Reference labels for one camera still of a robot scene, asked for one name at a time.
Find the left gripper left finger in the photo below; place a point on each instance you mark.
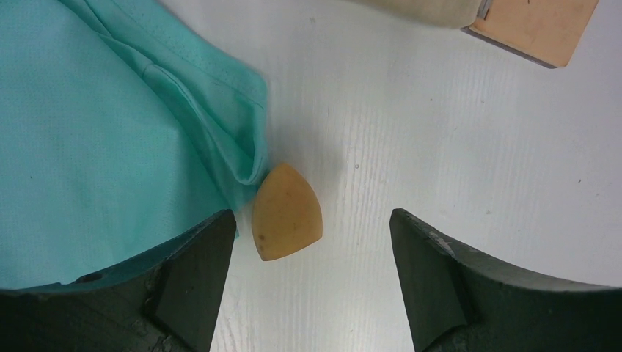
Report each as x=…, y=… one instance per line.
x=164, y=299

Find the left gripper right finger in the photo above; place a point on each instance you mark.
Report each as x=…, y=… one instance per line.
x=458, y=298

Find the orange teardrop makeup sponge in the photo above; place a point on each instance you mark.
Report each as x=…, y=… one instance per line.
x=286, y=214

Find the tan square compact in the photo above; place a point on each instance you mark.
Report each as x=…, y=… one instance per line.
x=545, y=32

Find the teal cloth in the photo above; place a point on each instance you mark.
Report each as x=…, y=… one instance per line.
x=120, y=129

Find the tan cloth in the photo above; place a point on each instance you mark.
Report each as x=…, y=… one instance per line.
x=450, y=14

